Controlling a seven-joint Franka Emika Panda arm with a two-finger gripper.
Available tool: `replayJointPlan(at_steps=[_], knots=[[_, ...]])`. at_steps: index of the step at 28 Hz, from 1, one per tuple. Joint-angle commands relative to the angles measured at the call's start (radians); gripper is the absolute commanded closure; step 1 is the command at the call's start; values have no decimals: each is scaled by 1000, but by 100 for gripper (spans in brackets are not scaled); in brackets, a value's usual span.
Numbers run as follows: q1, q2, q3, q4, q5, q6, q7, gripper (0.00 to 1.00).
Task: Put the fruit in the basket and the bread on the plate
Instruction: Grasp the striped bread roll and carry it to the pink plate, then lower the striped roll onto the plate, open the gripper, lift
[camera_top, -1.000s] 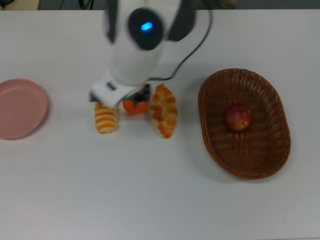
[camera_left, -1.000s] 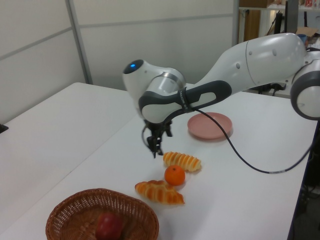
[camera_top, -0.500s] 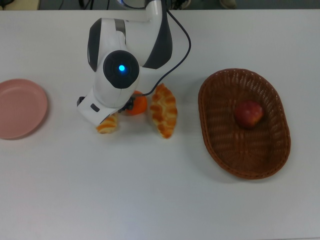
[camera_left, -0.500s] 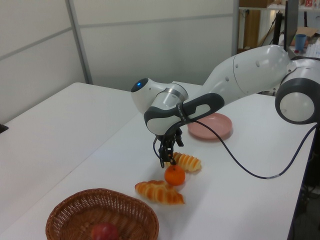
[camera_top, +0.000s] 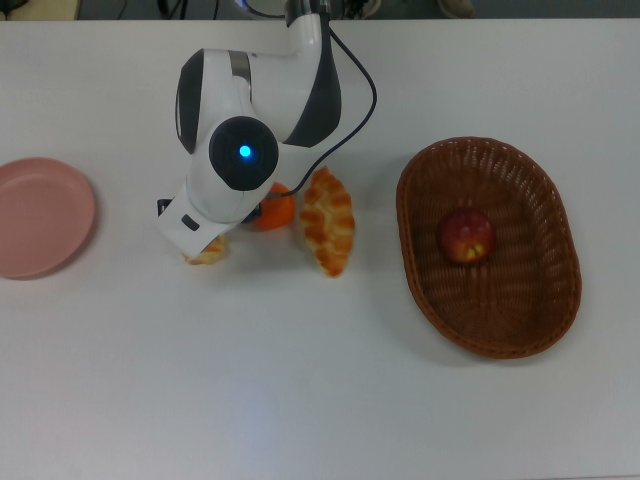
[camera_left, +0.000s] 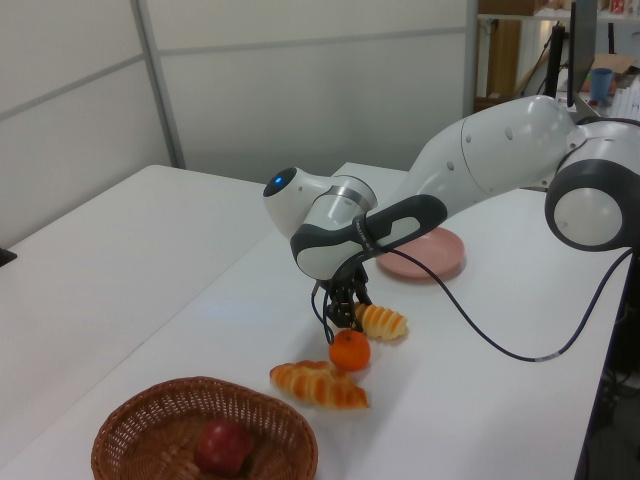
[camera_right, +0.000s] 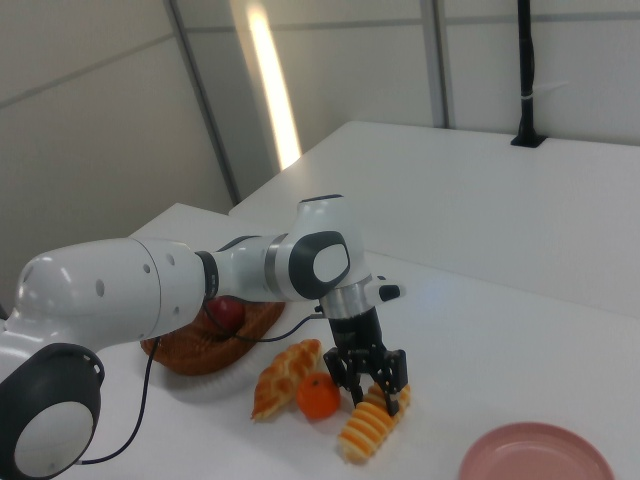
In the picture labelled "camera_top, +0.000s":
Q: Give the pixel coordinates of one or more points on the braided toy bread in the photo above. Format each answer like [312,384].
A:
[327,225]

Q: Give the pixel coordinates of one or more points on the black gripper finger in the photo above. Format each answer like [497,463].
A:
[256,214]
[163,207]

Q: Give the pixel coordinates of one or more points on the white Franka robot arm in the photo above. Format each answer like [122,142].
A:
[225,95]

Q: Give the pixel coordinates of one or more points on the toy orange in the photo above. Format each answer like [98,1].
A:
[277,212]

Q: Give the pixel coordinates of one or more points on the red toy apple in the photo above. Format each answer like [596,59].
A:
[466,236]

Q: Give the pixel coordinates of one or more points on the brown woven basket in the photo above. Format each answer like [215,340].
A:
[525,310]

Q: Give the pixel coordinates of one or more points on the ridged toy bread loaf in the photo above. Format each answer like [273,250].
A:
[212,254]

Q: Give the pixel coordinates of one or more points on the pink plate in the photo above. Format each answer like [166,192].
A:
[42,217]

